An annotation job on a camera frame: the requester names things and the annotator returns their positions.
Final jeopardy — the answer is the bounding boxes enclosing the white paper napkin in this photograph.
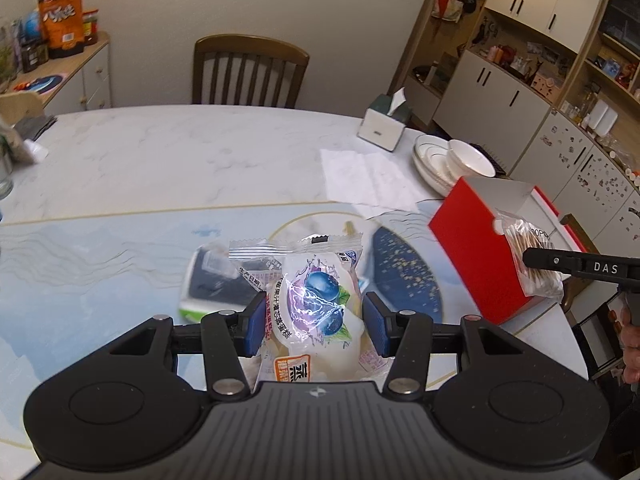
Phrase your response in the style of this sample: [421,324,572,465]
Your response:
[320,150,434,219]

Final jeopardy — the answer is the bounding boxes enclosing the white cabinet black handles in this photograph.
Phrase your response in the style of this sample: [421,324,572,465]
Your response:
[433,51,550,174]

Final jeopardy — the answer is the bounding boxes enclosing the green white tissue box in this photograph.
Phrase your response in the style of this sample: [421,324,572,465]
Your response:
[357,88,412,153]

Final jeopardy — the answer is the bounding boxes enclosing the wooden shelf unit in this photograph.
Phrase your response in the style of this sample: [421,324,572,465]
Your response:
[389,0,640,126]

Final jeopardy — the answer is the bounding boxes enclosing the person's hand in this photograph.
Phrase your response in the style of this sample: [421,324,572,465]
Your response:
[608,307,640,385]

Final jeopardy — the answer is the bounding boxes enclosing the white speckled cabinet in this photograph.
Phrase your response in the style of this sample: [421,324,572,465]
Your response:
[511,110,632,238]

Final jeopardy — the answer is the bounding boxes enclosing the cotton swab bag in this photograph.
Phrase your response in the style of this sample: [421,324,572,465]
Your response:
[495,211,564,300]

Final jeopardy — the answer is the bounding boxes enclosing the white side cabinet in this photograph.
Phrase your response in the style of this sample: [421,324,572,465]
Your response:
[6,32,112,115]

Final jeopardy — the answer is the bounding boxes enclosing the brown wooden chair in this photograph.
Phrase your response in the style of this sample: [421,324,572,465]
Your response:
[191,34,310,108]

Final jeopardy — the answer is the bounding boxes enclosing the white bowl gold rim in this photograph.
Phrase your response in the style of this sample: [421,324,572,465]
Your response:
[446,139,496,180]

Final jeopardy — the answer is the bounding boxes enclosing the navy white tissue pack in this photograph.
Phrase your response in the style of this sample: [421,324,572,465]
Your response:
[179,243,281,323]

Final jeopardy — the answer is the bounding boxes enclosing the red white cardboard box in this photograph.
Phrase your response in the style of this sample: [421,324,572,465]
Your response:
[428,177,586,324]

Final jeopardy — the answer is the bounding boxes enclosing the glass jar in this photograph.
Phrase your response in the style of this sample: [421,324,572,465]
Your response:
[0,146,14,200]

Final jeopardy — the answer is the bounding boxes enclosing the blueberry jelly snack packet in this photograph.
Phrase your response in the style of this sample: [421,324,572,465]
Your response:
[229,232,392,384]

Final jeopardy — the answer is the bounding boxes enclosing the orange snack bag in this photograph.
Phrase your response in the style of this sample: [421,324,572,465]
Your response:
[38,0,85,58]

